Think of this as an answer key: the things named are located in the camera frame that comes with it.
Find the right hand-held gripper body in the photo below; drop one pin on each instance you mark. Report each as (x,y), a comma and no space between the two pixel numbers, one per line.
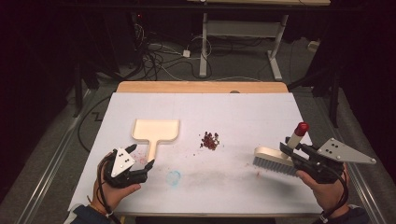
(323,168)

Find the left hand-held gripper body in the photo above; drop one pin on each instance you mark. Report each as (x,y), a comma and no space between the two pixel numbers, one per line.
(123,163)

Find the cream brush with grey bristles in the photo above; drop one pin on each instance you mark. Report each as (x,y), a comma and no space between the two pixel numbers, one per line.
(271,154)

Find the cream dustpan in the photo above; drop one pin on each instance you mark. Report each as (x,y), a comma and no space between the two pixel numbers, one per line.
(155,130)

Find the pile of red crumbs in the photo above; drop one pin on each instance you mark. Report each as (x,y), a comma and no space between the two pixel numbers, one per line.
(210,141)

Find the person's right hand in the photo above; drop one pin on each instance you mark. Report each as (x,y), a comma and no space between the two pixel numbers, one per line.
(330,196)

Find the person's left hand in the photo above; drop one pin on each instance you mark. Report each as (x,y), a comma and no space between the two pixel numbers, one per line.
(113,194)

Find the black metal stand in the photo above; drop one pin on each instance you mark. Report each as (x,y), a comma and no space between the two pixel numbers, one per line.
(333,99)
(77,93)

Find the dark curtain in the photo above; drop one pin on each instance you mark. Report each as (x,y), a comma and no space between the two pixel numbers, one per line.
(31,77)
(370,77)

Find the white power adapter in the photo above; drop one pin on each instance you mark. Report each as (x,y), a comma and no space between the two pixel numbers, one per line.
(186,53)

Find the white metal desk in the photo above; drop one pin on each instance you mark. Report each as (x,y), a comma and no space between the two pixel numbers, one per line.
(203,46)

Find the metal floor rail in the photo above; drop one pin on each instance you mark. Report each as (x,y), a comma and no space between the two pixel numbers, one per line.
(53,161)
(365,186)

